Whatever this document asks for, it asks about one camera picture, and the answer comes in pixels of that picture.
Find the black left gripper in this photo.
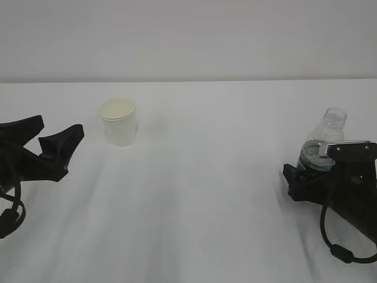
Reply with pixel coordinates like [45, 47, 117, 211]
[1, 115, 84, 192]

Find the clear water bottle green label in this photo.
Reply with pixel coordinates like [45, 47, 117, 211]
[297, 107, 348, 172]

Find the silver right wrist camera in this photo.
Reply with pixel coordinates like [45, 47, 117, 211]
[318, 140, 376, 176]

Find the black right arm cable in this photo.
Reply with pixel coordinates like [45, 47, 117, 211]
[320, 188, 377, 265]

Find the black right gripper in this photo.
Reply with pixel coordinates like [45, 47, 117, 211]
[283, 164, 376, 218]

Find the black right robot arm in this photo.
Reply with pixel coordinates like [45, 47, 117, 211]
[283, 164, 376, 242]

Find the white paper cup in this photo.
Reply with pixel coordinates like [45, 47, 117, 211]
[99, 98, 137, 147]

